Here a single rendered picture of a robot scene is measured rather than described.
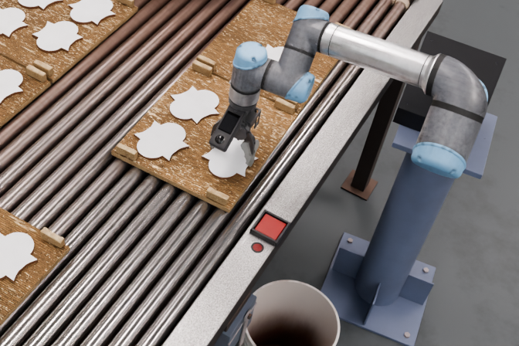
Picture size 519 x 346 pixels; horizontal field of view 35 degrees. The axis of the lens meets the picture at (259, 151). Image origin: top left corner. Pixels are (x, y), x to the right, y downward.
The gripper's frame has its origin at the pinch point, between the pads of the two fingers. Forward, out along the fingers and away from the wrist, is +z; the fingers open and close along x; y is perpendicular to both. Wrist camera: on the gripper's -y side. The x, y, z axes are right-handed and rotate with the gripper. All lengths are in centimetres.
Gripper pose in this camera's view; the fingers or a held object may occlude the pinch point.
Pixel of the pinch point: (229, 157)
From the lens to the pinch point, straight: 212.3
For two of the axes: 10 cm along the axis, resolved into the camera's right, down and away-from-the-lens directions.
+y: 4.4, -6.1, 6.6
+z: -1.4, 6.8, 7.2
